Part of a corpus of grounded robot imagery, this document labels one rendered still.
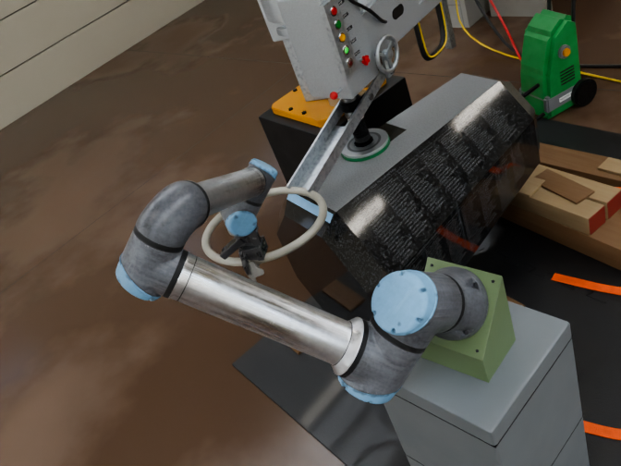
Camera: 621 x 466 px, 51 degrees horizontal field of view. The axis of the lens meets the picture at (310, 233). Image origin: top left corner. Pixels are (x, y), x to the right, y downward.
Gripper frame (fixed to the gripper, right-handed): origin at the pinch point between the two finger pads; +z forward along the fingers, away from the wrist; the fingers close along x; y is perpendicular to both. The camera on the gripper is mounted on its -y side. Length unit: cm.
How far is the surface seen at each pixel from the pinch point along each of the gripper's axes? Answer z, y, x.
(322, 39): -55, 31, 65
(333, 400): 87, 5, 15
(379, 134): -4, 41, 82
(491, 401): 3, 76, -59
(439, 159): 6, 65, 68
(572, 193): 52, 120, 97
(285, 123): 9, -16, 138
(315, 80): -38, 23, 71
